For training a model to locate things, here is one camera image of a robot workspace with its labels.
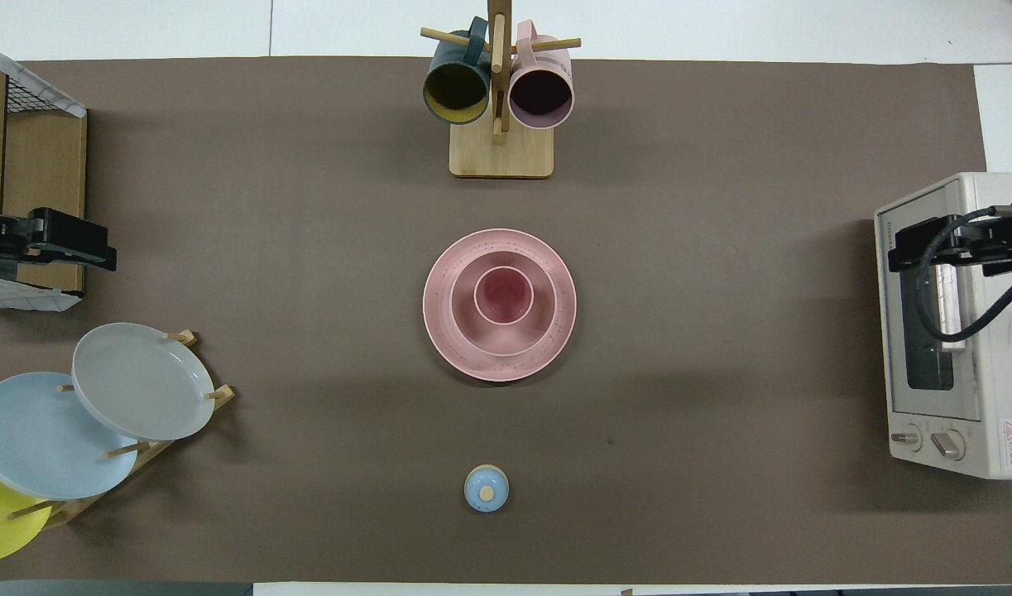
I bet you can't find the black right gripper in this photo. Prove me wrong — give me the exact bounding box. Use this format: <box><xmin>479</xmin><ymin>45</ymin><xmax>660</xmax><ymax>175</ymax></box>
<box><xmin>887</xmin><ymin>214</ymin><xmax>1012</xmax><ymax>279</ymax></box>

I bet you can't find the wood and wire shelf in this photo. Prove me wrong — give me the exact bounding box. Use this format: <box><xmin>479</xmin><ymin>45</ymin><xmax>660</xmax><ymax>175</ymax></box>
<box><xmin>0</xmin><ymin>62</ymin><xmax>89</xmax><ymax>296</ymax></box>

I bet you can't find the small blue call bell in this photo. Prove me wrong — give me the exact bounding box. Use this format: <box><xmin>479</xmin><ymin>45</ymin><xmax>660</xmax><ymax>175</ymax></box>
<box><xmin>463</xmin><ymin>464</ymin><xmax>511</xmax><ymax>514</ymax></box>

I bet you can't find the grey plate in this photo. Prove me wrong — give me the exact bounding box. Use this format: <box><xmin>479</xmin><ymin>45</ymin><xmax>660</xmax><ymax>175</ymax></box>
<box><xmin>72</xmin><ymin>323</ymin><xmax>216</xmax><ymax>441</ymax></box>

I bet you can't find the wooden mug tree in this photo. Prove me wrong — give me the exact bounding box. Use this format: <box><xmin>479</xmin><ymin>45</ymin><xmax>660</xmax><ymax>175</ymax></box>
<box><xmin>420</xmin><ymin>0</ymin><xmax>582</xmax><ymax>180</ymax></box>

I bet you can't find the pink cup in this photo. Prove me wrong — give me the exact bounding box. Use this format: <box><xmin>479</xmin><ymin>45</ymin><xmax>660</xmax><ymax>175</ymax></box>
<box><xmin>473</xmin><ymin>266</ymin><xmax>535</xmax><ymax>326</ymax></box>

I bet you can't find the brown table mat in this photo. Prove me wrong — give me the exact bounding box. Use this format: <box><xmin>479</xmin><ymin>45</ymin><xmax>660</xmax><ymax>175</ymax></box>
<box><xmin>0</xmin><ymin>56</ymin><xmax>1012</xmax><ymax>585</ymax></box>

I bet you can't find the wooden plate rack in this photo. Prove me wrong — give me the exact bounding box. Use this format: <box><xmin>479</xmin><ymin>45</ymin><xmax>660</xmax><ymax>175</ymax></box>
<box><xmin>9</xmin><ymin>329</ymin><xmax>236</xmax><ymax>531</ymax></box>

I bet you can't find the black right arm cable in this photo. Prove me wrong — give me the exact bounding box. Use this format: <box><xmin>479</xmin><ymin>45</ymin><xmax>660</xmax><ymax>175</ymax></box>
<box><xmin>914</xmin><ymin>205</ymin><xmax>1012</xmax><ymax>344</ymax></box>

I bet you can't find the pink bowl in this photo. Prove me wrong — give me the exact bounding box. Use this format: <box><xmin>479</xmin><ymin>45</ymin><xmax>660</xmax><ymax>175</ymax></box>
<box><xmin>450</xmin><ymin>250</ymin><xmax>556</xmax><ymax>355</ymax></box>

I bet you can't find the light blue plate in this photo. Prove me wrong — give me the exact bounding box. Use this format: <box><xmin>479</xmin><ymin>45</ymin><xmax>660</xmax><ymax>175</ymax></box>
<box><xmin>0</xmin><ymin>372</ymin><xmax>140</xmax><ymax>500</ymax></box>

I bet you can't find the pale pink mug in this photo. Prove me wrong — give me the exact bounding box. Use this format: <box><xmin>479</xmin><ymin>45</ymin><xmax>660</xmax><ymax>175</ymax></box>
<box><xmin>508</xmin><ymin>21</ymin><xmax>574</xmax><ymax>131</ymax></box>

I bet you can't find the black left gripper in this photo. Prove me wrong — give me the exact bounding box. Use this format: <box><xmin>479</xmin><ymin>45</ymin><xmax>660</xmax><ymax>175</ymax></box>
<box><xmin>0</xmin><ymin>195</ymin><xmax>118</xmax><ymax>279</ymax></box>

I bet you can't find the dark teal mug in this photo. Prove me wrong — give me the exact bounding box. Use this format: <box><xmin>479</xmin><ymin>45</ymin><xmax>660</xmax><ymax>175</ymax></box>
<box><xmin>423</xmin><ymin>17</ymin><xmax>492</xmax><ymax>126</ymax></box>

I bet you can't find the pink plate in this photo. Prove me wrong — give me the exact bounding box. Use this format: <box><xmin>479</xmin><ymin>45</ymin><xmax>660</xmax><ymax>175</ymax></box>
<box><xmin>423</xmin><ymin>229</ymin><xmax>578</xmax><ymax>383</ymax></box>

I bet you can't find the white toaster oven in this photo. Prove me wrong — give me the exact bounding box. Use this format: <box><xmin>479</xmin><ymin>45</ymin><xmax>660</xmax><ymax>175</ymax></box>
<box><xmin>874</xmin><ymin>172</ymin><xmax>1012</xmax><ymax>481</ymax></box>

